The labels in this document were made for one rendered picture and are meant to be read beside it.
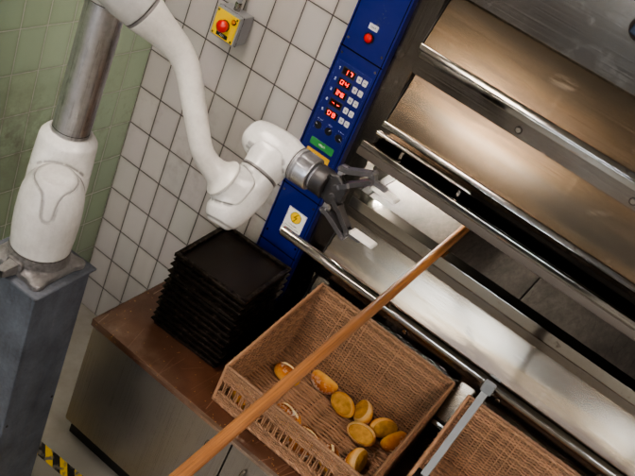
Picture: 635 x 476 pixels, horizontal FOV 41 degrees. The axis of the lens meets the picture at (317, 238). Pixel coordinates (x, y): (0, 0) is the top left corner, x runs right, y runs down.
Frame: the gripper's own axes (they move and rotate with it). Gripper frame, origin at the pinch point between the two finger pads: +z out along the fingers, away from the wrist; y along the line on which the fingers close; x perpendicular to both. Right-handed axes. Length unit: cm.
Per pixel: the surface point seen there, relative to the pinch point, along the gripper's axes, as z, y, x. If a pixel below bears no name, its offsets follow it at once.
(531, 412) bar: 54, 31, -17
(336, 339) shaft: 6.5, 27.6, 11.5
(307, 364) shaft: 6.5, 27.7, 25.1
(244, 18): -83, -3, -51
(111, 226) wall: -113, 104, -57
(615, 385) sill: 69, 32, -54
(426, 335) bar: 20.6, 31.3, -17.5
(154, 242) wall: -92, 97, -57
